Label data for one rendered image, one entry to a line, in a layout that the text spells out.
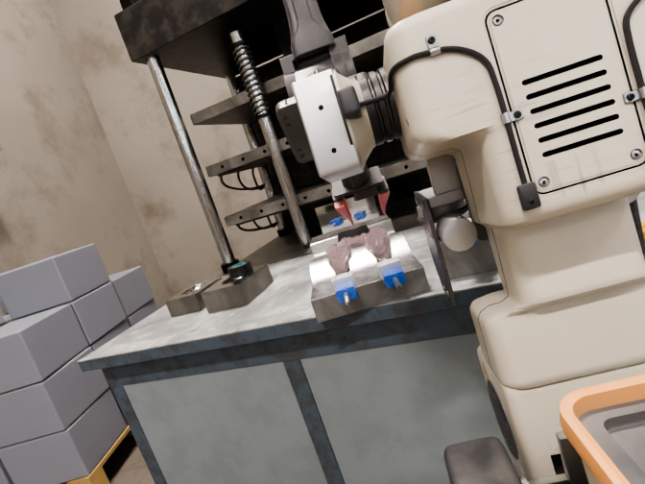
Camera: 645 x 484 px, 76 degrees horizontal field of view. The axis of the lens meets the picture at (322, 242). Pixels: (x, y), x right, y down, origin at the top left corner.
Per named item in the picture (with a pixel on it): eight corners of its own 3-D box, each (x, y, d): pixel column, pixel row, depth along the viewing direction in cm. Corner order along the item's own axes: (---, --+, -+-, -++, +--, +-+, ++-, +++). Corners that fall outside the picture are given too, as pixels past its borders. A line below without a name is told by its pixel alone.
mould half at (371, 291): (430, 289, 91) (417, 242, 90) (318, 323, 93) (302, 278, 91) (394, 245, 141) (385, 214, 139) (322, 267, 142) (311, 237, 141)
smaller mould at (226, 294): (248, 304, 127) (239, 283, 126) (208, 313, 133) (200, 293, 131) (274, 281, 145) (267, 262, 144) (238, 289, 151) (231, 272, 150)
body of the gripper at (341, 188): (333, 187, 88) (322, 157, 84) (379, 173, 87) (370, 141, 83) (336, 204, 83) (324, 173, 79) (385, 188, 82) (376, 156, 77)
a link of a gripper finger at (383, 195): (359, 212, 93) (347, 177, 87) (391, 203, 92) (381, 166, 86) (364, 229, 87) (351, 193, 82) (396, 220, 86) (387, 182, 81)
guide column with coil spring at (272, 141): (335, 318, 191) (237, 29, 169) (324, 320, 193) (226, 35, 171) (338, 312, 197) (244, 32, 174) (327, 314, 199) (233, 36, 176)
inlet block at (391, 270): (415, 296, 83) (408, 271, 82) (391, 303, 83) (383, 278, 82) (403, 278, 96) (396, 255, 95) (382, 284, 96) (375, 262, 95)
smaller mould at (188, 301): (201, 310, 139) (194, 294, 138) (171, 317, 144) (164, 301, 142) (226, 291, 154) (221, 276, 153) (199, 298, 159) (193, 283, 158)
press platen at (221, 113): (425, 27, 155) (421, 13, 155) (193, 125, 195) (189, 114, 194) (434, 54, 220) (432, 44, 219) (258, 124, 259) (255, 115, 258)
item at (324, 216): (384, 230, 177) (371, 191, 174) (326, 245, 187) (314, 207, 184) (398, 207, 223) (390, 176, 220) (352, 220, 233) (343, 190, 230)
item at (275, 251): (505, 221, 153) (501, 205, 152) (219, 288, 200) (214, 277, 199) (489, 186, 230) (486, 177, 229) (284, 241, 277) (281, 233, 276)
